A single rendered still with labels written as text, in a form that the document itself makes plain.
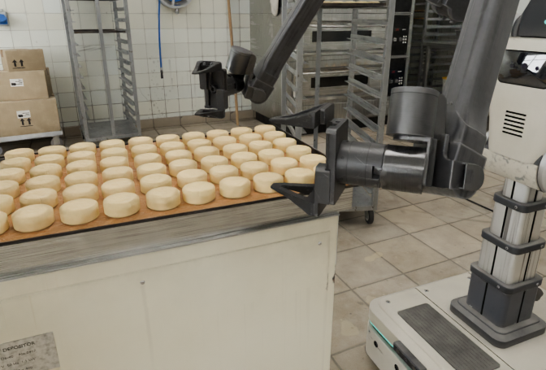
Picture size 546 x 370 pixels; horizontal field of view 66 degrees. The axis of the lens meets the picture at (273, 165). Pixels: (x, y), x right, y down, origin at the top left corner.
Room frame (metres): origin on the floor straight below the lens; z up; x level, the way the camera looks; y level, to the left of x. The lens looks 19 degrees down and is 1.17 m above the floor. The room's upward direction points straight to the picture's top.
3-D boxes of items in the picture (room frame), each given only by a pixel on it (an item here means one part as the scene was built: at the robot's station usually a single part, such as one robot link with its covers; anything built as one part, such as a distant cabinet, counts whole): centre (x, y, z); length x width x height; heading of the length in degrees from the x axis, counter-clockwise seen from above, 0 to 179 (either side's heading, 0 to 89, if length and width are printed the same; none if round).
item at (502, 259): (1.11, -0.71, 0.36); 0.13 x 0.13 x 0.40; 22
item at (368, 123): (2.52, -0.52, 0.60); 0.64 x 0.03 x 0.03; 6
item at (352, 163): (0.52, -0.11, 0.99); 0.07 x 0.07 x 0.10; 67
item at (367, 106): (2.52, -0.52, 0.69); 0.64 x 0.03 x 0.03; 6
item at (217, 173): (0.69, 0.08, 0.91); 0.05 x 0.05 x 0.02
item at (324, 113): (0.55, -0.04, 1.03); 0.09 x 0.07 x 0.07; 67
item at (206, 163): (0.74, 0.11, 0.91); 0.05 x 0.05 x 0.02
